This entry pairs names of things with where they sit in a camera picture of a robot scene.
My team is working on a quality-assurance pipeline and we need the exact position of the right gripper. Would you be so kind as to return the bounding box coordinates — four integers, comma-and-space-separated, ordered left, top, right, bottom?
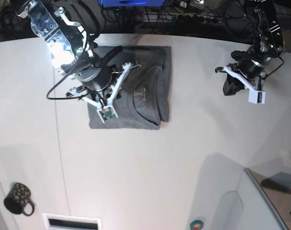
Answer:
77, 65, 117, 91

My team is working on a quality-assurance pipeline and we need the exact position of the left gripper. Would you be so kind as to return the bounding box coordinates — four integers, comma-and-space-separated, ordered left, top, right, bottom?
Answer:
223, 57, 268, 96

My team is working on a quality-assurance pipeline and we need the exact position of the grey t-shirt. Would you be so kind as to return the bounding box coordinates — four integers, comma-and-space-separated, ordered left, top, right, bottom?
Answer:
88, 46, 171, 130

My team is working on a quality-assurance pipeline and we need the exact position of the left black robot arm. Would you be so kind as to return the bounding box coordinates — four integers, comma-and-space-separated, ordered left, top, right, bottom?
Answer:
215, 0, 285, 103

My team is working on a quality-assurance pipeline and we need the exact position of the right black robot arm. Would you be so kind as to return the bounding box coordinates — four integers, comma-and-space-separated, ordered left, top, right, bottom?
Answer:
10, 0, 126, 92

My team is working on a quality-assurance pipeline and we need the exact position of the blue box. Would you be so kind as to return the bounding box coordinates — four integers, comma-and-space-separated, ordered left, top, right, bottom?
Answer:
99, 0, 164, 7

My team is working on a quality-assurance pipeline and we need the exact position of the black power strip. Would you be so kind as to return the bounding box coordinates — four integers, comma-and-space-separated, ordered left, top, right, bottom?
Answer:
176, 13, 223, 26

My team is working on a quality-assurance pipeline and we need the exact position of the red green round button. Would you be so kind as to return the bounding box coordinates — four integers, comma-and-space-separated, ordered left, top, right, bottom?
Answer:
189, 219, 204, 230

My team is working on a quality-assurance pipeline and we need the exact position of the black mug with yellow pattern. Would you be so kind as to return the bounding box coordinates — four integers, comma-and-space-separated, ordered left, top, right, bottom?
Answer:
3, 183, 35, 217

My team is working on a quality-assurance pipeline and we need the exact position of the white slotted panel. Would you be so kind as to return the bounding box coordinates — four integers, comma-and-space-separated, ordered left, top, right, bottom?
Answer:
42, 213, 102, 230

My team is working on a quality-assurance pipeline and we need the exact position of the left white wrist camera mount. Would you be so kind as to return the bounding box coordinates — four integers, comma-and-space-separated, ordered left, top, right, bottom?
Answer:
215, 64, 266, 104

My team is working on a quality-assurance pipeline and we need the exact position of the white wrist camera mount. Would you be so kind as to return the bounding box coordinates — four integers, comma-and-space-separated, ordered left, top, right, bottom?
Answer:
66, 62, 142, 123
215, 64, 266, 104

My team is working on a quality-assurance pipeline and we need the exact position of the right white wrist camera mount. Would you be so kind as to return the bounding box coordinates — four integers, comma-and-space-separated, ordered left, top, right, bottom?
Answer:
66, 62, 142, 123

